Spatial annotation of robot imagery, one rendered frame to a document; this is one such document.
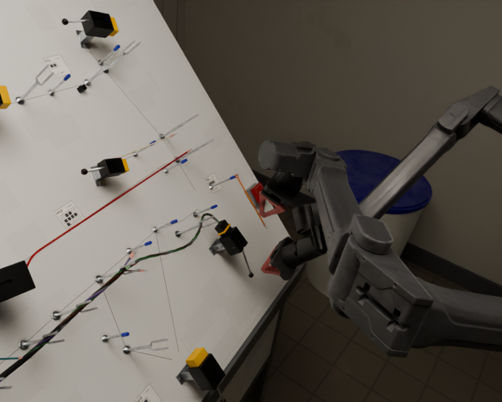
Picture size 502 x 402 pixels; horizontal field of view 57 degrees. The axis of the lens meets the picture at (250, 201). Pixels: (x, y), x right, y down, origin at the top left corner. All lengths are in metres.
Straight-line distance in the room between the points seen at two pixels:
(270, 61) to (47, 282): 2.40
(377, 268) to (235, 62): 2.85
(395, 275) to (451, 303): 0.06
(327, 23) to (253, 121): 0.87
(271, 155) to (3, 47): 0.61
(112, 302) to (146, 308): 0.09
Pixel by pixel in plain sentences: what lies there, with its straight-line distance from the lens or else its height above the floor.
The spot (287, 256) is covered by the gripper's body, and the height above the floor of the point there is 1.14.
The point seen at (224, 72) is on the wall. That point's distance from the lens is 3.37.
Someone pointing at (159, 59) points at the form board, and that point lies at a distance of 1.38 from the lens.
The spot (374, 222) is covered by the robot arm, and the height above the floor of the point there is 1.54.
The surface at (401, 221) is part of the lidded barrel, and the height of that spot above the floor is 0.61.
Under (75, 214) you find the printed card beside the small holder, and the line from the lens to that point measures 1.04.
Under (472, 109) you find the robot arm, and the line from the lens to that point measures 1.17.
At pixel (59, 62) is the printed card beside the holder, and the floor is 1.48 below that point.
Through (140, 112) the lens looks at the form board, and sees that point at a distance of 1.24.
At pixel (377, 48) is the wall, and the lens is 2.78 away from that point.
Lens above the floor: 1.86
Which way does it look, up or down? 34 degrees down
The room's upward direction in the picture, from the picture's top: 8 degrees clockwise
